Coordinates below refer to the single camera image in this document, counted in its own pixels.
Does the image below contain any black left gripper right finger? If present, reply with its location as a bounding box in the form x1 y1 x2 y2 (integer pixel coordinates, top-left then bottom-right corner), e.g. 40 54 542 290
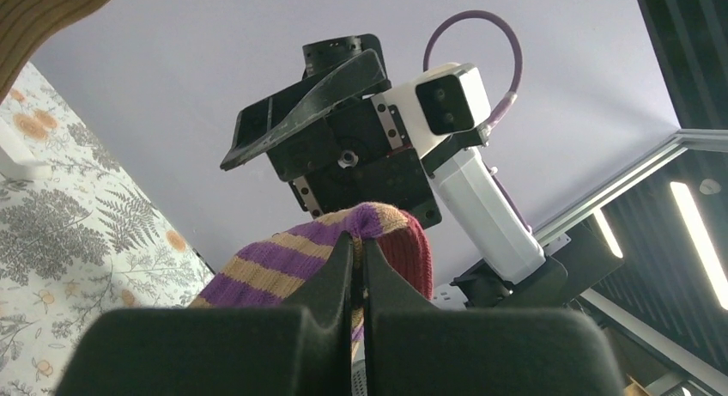
363 241 623 395

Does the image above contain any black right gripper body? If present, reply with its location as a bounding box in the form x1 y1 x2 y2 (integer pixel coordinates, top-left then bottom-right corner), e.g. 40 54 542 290
267 94 442 228

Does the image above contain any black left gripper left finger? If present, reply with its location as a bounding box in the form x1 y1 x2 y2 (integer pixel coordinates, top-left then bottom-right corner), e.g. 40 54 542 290
57 234 354 395

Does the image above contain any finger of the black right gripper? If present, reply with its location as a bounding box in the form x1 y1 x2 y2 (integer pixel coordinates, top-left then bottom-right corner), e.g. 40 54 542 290
220 49 387 171

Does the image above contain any purple tan striped sock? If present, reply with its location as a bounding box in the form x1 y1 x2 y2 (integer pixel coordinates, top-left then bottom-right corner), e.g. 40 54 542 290
187 202 434 361

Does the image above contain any tan brown cuff sock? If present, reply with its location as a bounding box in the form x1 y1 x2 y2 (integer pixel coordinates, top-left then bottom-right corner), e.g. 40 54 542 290
1 0 111 98

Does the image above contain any silver white drying rack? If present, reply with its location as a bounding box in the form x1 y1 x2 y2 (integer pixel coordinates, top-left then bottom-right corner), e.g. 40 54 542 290
1 120 52 180

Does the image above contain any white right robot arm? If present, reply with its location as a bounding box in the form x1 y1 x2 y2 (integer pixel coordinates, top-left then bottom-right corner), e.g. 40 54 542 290
220 34 619 307

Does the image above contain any floral patterned table mat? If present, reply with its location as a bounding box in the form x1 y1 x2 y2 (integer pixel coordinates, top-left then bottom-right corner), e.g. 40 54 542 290
1 64 213 395

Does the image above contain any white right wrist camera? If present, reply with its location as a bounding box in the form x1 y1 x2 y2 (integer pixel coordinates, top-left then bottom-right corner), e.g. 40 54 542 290
383 63 491 158

